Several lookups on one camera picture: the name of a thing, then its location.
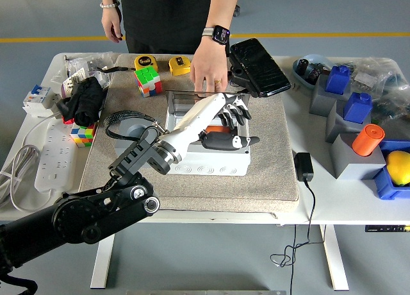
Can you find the person's right hand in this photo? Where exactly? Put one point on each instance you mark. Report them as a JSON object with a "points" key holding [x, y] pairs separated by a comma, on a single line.
{"points": [[111, 22]]}

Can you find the person's left hand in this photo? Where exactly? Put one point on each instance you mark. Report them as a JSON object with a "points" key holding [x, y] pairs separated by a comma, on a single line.
{"points": [[208, 67]]}

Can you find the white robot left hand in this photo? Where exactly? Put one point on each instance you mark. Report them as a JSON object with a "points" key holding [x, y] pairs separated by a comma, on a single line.
{"points": [[195, 118]]}

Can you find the white junction box with lid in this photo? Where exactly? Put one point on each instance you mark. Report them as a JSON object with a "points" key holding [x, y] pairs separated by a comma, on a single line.
{"points": [[237, 166]]}

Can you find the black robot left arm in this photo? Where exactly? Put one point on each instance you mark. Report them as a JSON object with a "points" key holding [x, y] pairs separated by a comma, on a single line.
{"points": [[48, 224]]}

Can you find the person's left forearm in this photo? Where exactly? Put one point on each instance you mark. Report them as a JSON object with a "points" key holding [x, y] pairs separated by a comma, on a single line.
{"points": [[222, 9]]}

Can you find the squarish yellow tape measure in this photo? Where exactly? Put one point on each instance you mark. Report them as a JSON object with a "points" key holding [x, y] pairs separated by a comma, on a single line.
{"points": [[178, 65]]}

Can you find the black smartwatch with grey band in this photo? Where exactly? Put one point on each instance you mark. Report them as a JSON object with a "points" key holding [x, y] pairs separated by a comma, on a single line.
{"points": [[221, 33]]}

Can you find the clear plastic bags with hardware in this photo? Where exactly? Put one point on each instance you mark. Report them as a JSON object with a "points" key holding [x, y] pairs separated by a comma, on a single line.
{"points": [[80, 62]]}

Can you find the round yellow tape measure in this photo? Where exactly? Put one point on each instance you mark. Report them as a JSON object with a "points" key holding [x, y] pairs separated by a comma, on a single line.
{"points": [[144, 62]]}

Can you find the person's torso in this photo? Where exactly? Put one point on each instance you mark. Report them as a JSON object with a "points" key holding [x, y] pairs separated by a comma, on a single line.
{"points": [[166, 16]]}

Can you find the large colourful puzzle cube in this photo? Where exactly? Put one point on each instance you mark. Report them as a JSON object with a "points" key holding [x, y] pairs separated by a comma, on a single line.
{"points": [[149, 80]]}

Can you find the grey block with round hole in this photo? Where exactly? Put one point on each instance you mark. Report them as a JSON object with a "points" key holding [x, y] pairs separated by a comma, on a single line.
{"points": [[133, 128]]}

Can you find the packet with white label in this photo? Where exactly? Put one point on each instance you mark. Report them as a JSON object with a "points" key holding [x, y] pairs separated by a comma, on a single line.
{"points": [[77, 77]]}

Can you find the grey-brown mat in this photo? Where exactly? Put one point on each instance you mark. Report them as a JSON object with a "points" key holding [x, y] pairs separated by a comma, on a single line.
{"points": [[208, 192]]}

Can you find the black cloth bundle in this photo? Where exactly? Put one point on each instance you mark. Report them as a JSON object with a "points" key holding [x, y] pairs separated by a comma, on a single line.
{"points": [[85, 99]]}

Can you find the light blue bowl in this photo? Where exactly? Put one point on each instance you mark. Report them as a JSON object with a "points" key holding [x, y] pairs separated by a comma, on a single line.
{"points": [[299, 77]]}

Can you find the black capacitor in bowl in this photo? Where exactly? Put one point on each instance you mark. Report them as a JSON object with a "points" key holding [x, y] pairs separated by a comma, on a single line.
{"points": [[303, 65], [315, 73]]}

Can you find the white circuit breaker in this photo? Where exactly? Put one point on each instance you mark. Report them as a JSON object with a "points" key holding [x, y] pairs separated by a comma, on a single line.
{"points": [[35, 102]]}

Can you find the small colourful puzzle cube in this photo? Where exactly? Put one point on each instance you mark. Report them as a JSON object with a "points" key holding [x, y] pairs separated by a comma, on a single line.
{"points": [[83, 136]]}

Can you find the grey holder block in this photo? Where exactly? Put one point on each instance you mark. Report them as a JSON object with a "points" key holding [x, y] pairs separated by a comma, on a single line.
{"points": [[336, 125], [320, 99], [352, 168]]}

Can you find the black power adapter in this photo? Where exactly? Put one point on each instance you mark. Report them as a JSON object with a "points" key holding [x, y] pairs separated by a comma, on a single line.
{"points": [[303, 166]]}

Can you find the blue bottle-shaped block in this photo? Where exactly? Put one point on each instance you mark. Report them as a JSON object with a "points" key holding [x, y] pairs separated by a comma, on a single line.
{"points": [[357, 110], [336, 81]]}

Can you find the white power strip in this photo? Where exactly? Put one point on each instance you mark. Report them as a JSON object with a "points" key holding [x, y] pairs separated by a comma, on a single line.
{"points": [[54, 160]]}

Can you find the small clear packet of parts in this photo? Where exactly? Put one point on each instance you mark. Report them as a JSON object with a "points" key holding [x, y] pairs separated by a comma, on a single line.
{"points": [[365, 80]]}

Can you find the white table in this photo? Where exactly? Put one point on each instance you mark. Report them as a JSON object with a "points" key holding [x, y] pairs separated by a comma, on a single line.
{"points": [[336, 198]]}

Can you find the clear plastic bag with parts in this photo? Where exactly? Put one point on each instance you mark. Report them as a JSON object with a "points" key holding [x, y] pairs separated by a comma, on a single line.
{"points": [[386, 71]]}

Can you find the blue plastic bin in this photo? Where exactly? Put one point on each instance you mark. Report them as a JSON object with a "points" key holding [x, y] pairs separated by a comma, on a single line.
{"points": [[387, 189]]}

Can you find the yellow lemon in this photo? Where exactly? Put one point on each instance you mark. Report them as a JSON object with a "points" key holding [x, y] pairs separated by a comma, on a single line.
{"points": [[398, 168]]}

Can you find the black table control panel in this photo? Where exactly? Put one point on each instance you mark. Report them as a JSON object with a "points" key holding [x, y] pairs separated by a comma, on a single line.
{"points": [[384, 228]]}

